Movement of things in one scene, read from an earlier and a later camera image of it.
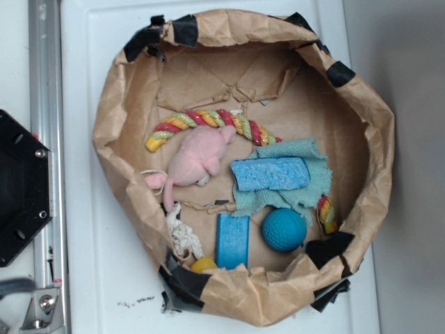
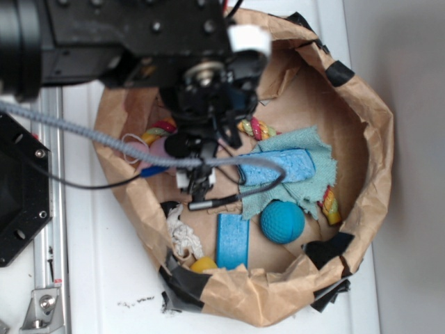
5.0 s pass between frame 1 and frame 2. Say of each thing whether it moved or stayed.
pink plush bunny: moved
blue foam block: stayed
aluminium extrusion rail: stayed
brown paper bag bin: stayed
